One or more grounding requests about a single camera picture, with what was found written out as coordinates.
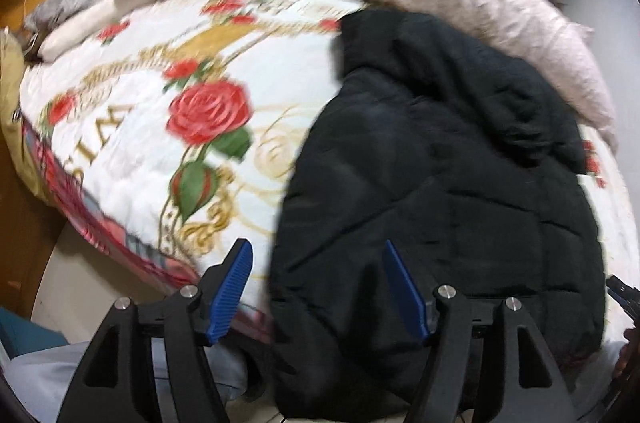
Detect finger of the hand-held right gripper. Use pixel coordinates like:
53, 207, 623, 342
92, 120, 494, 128
606, 275, 640, 319

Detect person's right hand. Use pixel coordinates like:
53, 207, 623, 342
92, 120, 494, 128
614, 328, 640, 379

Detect white pillow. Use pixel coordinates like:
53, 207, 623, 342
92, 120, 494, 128
37, 0, 126, 61

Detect wooden bed frame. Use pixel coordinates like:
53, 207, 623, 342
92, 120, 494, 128
0, 168, 66, 319

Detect teal plastic bin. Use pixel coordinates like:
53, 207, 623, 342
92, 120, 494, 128
0, 308, 68, 359

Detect yellow bed sheet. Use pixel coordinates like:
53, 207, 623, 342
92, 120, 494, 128
0, 30, 51, 204

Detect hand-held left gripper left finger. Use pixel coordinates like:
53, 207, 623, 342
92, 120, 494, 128
56, 238, 253, 423

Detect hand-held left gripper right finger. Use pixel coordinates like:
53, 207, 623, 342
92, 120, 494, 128
382, 240, 576, 423

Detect person's light blue pants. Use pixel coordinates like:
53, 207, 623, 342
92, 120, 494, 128
5, 338, 251, 423

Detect rose print blanket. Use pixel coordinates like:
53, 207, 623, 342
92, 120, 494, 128
20, 0, 632, 346

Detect black puffer jacket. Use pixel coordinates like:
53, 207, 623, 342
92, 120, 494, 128
270, 9, 606, 410

